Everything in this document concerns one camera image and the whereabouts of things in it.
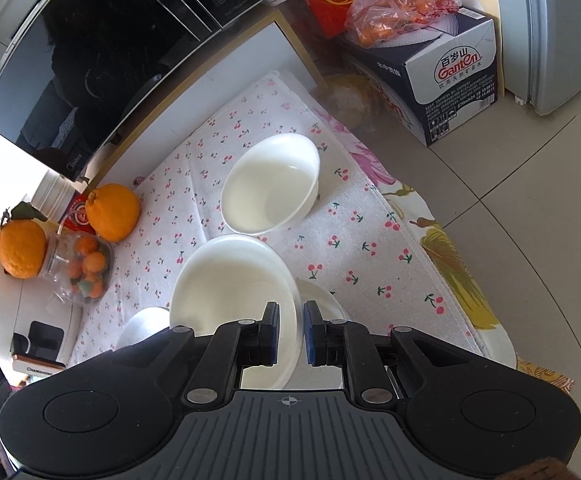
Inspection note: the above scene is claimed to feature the silver refrigerator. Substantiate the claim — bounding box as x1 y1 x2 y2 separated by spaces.
503 0 581 118

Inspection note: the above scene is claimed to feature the large orange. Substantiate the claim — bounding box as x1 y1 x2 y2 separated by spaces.
84 183 141 243

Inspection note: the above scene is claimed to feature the orange with leaves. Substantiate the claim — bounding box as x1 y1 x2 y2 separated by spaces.
0 201 48 280

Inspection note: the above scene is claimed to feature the glass jar of small oranges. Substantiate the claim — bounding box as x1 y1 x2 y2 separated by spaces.
35 232 114 307

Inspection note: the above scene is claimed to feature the white air fryer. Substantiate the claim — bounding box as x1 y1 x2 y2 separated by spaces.
0 220 84 378

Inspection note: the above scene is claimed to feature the cream flared bowl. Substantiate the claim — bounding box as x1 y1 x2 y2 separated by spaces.
220 132 321 237
169 234 303 391

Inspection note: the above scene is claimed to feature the water bottle carton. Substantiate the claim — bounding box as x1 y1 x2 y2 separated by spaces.
337 7 507 148

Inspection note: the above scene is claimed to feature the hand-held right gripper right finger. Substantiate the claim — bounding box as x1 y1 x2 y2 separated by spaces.
303 300 466 406

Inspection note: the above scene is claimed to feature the white plate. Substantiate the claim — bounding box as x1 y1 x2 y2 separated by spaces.
115 306 172 353

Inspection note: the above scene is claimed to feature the white paper cup stack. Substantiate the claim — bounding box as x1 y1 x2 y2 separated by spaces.
60 192 92 233

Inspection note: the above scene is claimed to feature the black microwave oven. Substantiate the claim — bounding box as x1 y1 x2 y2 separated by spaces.
0 0 266 183

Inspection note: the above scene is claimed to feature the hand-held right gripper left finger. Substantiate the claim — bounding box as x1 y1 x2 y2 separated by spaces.
168 301 282 407

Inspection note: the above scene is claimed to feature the deep white bowl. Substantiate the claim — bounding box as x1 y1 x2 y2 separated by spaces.
295 277 352 323

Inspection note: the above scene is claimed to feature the plastic bag of small oranges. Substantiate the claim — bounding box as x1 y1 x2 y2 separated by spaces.
344 0 473 48

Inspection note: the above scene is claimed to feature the floral table cover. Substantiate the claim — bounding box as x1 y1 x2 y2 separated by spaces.
315 105 576 393

